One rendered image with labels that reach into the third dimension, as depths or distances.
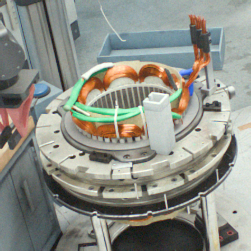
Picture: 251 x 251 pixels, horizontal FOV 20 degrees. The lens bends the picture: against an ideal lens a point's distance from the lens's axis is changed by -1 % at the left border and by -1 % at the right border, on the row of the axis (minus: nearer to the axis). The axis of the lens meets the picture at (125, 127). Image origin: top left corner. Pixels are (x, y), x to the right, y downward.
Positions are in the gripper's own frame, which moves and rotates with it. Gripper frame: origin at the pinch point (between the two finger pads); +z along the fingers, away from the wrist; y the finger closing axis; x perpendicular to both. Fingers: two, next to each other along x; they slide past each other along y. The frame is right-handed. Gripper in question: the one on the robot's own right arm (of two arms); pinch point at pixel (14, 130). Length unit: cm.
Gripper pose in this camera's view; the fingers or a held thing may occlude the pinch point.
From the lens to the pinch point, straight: 110.6
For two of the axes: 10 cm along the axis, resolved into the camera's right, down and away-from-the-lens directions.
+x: 2.6, -5.9, 7.6
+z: 1.5, 8.1, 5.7
